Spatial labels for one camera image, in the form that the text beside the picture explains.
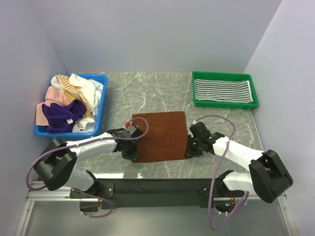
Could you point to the pink towel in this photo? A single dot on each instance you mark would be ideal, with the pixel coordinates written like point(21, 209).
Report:
point(52, 96)

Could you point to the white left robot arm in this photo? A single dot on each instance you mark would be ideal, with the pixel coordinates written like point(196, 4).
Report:
point(57, 169)

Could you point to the purple towel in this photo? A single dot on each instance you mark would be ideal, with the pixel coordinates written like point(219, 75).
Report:
point(62, 119)

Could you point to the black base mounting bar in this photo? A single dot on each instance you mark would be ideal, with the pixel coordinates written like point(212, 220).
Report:
point(155, 192)

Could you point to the green white striped towel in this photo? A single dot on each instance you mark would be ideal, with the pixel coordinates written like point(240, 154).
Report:
point(223, 91)

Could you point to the blue plastic bin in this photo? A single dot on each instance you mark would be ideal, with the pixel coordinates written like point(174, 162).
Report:
point(41, 130)

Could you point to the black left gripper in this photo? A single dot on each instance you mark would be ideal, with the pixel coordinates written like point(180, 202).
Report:
point(131, 156)

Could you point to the green plastic tray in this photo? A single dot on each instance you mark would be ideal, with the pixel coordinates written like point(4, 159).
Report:
point(218, 76)

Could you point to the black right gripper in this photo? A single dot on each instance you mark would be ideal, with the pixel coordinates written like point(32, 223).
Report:
point(189, 152)

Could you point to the brown towel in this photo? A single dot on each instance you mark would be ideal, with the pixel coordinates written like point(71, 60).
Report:
point(166, 138)

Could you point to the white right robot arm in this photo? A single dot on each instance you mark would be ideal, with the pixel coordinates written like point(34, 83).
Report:
point(266, 174)

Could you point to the aluminium frame rail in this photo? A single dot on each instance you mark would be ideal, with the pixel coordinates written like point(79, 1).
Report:
point(89, 204)

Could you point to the cream yellow striped towel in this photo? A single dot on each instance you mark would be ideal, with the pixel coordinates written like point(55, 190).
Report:
point(61, 83)

